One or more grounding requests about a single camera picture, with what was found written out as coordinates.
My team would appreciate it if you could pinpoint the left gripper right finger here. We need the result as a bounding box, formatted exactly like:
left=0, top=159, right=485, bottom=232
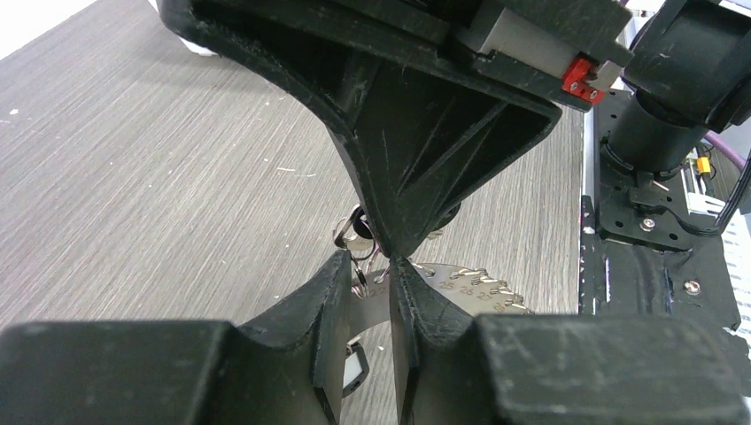
left=390, top=258, right=750, bottom=424

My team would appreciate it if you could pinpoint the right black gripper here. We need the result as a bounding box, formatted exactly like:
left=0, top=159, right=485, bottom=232
left=159, top=1, right=632, bottom=257

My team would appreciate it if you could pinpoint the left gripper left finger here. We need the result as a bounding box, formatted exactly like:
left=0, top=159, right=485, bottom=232
left=1, top=251, right=351, bottom=424

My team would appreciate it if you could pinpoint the black key tag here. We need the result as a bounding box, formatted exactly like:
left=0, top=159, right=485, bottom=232
left=343, top=336, right=370, bottom=398

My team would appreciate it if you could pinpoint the numbered metal key ring disc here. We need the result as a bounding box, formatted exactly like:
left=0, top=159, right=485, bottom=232
left=334, top=217, right=535, bottom=329

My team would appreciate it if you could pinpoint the black-headed key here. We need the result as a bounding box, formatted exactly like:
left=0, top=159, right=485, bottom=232
left=332, top=205, right=376, bottom=253

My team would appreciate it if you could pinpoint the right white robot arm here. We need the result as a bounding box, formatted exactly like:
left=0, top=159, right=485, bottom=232
left=157, top=1, right=750, bottom=257

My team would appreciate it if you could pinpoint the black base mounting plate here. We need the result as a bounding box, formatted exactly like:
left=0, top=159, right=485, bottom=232
left=577, top=88, right=751, bottom=400

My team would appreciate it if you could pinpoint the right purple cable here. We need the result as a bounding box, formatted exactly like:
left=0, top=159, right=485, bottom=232
left=701, top=129, right=751, bottom=174

